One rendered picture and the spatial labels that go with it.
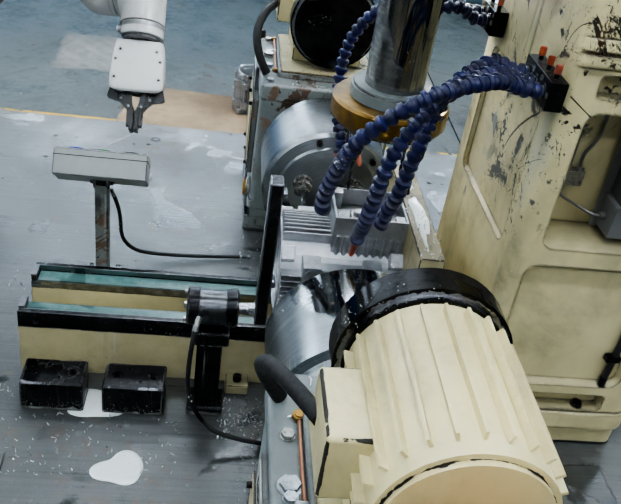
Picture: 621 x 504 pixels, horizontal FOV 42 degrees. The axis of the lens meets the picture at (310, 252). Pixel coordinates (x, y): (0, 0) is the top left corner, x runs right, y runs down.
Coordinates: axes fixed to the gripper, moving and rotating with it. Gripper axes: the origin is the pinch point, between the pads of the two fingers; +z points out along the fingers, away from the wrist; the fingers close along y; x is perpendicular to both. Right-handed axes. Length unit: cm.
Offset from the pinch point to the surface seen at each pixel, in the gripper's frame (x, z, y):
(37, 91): 271, -70, -83
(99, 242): 8.2, 22.9, -5.7
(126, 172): -3.6, 10.4, -0.2
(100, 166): -3.7, 9.7, -4.9
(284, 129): 0.8, -1.3, 28.6
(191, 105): 238, -62, -2
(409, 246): -28, 22, 48
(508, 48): -34, -9, 60
